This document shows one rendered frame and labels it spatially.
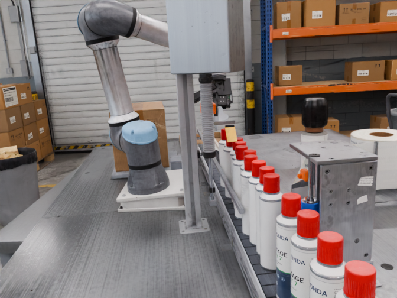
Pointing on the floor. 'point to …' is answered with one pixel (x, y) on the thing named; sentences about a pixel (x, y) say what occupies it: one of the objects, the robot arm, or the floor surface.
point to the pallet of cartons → (25, 122)
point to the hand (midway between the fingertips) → (215, 127)
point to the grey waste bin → (18, 191)
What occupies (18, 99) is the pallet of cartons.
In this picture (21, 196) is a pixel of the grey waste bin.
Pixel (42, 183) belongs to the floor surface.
